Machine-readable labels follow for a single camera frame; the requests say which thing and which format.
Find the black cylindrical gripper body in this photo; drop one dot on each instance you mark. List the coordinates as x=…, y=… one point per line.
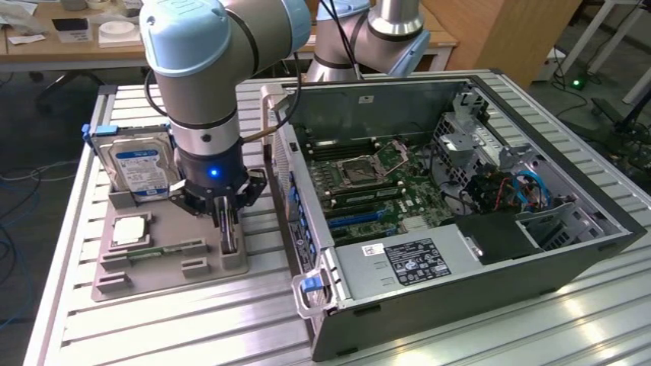
x=204, y=164

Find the green GPU card black fan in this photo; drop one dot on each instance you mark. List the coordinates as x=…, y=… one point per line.
x=226, y=228

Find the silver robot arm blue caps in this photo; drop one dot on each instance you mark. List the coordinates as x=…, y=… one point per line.
x=204, y=95

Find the grey parts rack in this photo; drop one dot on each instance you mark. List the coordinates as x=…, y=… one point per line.
x=169, y=225

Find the hard disk blue label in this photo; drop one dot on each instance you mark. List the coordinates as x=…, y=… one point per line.
x=138, y=167

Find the silver CPU chip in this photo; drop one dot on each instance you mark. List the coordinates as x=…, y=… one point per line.
x=128, y=232

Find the green RAM stick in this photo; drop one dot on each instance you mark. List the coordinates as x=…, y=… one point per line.
x=153, y=252

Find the CPU socket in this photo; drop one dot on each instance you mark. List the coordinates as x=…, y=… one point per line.
x=358, y=171

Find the blue expansion slot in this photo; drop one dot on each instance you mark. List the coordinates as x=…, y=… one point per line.
x=357, y=220

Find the blue case latch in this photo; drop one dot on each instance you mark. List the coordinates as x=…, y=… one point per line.
x=312, y=286

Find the grey power supply unit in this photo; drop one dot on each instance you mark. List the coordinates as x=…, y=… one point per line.
x=357, y=267

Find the green motherboard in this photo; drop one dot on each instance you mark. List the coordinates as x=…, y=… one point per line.
x=408, y=198

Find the silver socket cover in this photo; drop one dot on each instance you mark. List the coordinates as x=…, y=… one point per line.
x=402, y=152

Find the silver finned heatsink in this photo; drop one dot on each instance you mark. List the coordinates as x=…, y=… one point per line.
x=414, y=225

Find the black office chair base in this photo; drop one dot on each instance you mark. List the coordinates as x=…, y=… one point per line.
x=66, y=80

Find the white box round recess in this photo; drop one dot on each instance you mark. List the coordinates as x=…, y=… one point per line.
x=120, y=34

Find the wooden desk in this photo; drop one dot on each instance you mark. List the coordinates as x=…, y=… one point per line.
x=51, y=53

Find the silver disk bay cage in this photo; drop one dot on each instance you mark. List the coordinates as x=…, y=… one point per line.
x=458, y=143

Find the white box black top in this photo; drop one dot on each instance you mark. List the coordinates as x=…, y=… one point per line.
x=74, y=30

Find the white paper slip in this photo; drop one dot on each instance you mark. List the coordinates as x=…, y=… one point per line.
x=26, y=39

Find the black open PC case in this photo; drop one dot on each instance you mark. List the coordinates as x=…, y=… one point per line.
x=458, y=305

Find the wooden cabinet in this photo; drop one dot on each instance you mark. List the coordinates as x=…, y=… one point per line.
x=498, y=38

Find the black floor stand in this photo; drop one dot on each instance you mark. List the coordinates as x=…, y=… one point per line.
x=610, y=110

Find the white desk frame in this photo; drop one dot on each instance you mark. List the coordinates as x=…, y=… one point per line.
x=605, y=34

